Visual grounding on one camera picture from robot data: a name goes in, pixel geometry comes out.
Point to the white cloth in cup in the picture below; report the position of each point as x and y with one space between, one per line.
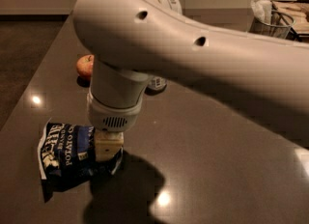
262 10

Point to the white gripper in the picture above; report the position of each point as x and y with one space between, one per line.
113 117

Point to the red apple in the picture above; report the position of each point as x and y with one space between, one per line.
84 66

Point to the blue potato chip bag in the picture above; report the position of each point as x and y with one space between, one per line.
67 152

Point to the metal mesh cup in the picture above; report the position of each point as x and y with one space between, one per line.
278 25

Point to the clear plastic water bottle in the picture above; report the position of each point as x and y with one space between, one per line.
157 84

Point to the wooden tray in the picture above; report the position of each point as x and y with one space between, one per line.
299 11

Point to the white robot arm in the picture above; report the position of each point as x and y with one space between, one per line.
266 79

